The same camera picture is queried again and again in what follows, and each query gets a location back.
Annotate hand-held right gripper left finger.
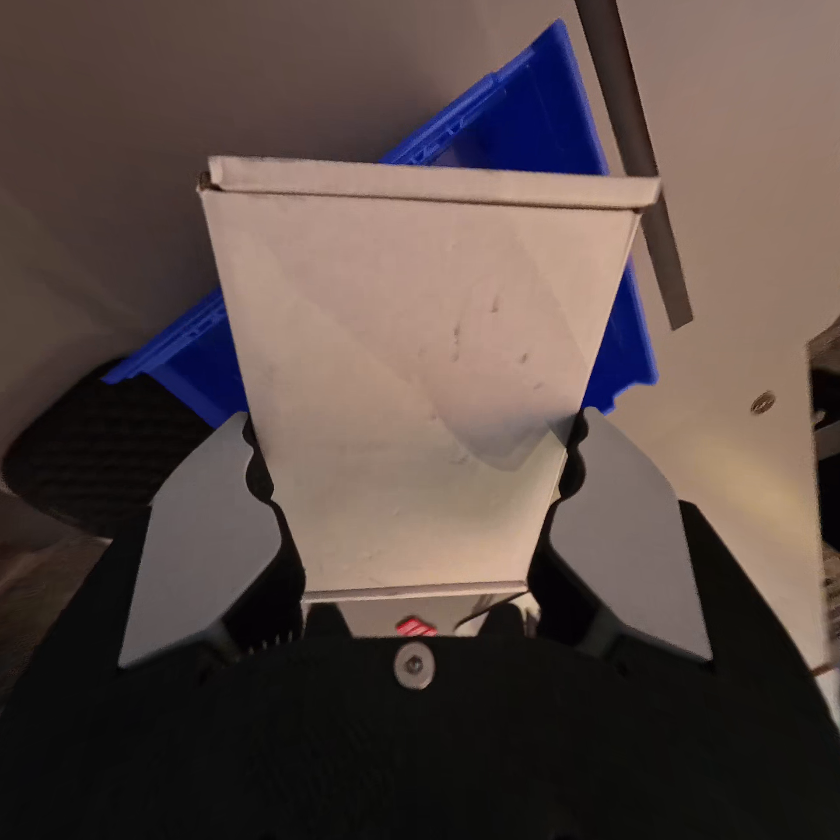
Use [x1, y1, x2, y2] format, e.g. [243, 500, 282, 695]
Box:
[118, 412, 306, 669]

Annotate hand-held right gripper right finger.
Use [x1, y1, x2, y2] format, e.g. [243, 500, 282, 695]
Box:
[528, 407, 714, 662]

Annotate white cardboard box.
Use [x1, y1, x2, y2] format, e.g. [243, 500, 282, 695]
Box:
[197, 155, 662, 639]

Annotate blue plastic bin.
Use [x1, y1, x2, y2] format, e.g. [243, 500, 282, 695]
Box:
[101, 18, 659, 431]

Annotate black round pad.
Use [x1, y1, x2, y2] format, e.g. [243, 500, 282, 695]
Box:
[3, 374, 221, 539]

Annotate dark grey strip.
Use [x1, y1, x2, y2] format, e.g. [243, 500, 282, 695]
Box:
[574, 0, 694, 331]

